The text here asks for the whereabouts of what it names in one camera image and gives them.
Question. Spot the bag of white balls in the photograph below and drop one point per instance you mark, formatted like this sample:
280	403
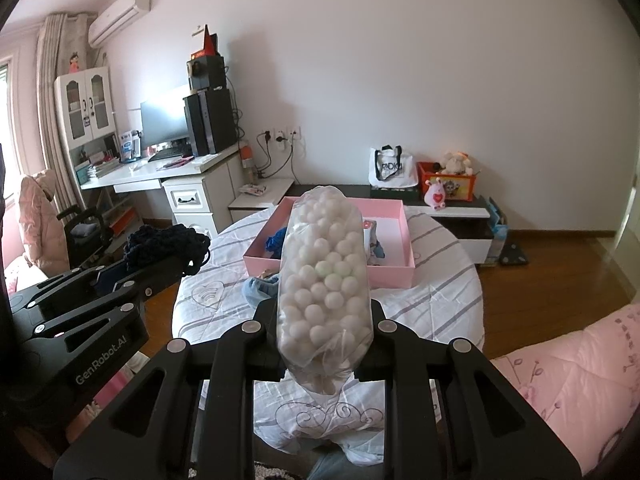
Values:
320	270

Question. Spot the black floor scale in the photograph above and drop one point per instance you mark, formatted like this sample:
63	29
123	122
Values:
515	255

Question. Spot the white desk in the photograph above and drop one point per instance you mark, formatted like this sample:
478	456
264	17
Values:
200	215

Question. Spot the black box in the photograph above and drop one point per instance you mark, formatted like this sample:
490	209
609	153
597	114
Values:
210	75

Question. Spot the black office chair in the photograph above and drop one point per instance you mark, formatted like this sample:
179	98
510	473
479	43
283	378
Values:
85	245

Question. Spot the dark green box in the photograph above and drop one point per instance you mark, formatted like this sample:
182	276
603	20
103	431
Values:
395	193

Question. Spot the white wall sockets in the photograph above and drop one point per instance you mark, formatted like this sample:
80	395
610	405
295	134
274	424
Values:
287	135

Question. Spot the printed baby cloth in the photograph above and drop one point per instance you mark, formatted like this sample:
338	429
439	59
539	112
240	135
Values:
372	247

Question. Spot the round table with striped cloth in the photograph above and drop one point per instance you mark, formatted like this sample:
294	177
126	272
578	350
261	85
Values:
440	280

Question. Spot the black computer tower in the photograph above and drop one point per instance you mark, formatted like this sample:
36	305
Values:
210	120

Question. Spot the light blue cloth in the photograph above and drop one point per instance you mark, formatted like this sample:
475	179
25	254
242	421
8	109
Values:
260	290

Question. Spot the white plush toy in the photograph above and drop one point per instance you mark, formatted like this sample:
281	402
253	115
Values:
457	162

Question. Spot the black computer monitor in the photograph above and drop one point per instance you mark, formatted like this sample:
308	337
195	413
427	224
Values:
160	120

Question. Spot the red toy box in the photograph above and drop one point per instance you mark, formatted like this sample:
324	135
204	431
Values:
465	187

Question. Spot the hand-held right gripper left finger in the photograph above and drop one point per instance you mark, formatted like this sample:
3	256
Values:
260	322

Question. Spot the stack of books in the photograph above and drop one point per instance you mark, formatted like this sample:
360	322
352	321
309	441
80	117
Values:
100	167

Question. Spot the navy knitted piece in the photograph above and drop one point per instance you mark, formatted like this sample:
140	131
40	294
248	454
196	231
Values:
165	242

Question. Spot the white tote bag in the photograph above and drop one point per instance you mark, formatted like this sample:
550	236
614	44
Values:
395	172

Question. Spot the small pink packet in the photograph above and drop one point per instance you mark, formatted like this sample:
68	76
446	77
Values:
252	189

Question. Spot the black keyboard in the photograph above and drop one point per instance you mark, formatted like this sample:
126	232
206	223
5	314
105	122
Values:
170	155

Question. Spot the blue boxes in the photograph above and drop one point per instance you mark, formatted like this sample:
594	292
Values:
498	232

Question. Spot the pink box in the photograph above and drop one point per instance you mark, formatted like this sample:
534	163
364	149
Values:
390	275

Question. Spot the white air conditioner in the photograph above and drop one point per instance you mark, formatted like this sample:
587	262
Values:
120	15

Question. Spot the pink jacket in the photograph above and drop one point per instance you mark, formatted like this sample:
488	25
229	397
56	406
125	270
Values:
42	230

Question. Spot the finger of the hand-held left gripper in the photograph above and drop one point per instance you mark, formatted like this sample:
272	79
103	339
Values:
100	305
75	280

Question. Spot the orange bottle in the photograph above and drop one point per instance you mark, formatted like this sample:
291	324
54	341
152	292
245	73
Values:
248	162

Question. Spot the white glass-door cabinet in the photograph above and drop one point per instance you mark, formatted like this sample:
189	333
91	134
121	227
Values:
67	135

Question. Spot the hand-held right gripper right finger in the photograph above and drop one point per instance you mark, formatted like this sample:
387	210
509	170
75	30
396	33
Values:
386	327

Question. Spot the beige curtain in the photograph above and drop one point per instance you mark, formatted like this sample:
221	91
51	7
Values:
50	110

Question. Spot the pink plush toy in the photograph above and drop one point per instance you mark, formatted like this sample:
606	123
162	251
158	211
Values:
436	195

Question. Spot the small doll figurine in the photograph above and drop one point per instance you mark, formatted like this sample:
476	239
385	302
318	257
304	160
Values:
75	62

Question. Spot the blue and white package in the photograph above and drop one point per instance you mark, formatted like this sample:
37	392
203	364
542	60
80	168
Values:
129	145

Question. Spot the window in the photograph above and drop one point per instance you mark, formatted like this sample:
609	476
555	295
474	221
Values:
5	125

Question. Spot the pale pink flowered quilt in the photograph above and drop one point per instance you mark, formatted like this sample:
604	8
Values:
575	360

